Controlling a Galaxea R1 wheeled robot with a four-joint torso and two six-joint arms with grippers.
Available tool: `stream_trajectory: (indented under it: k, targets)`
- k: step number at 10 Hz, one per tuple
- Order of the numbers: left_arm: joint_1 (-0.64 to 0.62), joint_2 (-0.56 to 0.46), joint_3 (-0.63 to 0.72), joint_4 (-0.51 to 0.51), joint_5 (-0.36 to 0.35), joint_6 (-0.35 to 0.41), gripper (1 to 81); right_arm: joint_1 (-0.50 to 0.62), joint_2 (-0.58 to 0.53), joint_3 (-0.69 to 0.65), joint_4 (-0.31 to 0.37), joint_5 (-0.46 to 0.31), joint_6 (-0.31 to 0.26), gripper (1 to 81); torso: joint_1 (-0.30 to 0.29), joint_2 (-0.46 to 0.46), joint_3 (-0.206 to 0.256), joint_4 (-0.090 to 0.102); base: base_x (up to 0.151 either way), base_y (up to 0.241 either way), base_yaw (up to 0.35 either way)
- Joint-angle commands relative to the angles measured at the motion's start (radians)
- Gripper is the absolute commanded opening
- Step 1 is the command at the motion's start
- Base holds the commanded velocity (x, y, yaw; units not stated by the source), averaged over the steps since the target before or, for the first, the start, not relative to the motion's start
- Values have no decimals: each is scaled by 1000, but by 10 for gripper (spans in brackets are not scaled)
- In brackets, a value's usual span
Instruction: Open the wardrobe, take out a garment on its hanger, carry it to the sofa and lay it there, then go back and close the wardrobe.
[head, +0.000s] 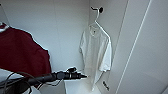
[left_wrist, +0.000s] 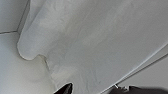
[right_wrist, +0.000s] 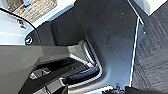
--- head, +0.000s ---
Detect maroon jacket white sleeves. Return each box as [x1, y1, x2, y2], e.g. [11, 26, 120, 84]
[0, 22, 53, 80]

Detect white t-shirt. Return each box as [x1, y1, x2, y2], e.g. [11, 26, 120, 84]
[78, 22, 114, 92]

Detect black wall hook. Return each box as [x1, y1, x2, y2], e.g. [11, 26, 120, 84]
[89, 5, 105, 14]

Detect white wardrobe door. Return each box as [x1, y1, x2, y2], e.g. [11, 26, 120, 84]
[113, 0, 168, 94]

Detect white wardrobe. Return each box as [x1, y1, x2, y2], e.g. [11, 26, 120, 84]
[0, 0, 129, 94]

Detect small black door latch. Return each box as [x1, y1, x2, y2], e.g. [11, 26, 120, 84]
[102, 80, 111, 92]

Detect white clothes hanger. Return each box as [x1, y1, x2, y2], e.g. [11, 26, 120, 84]
[87, 7, 111, 37]

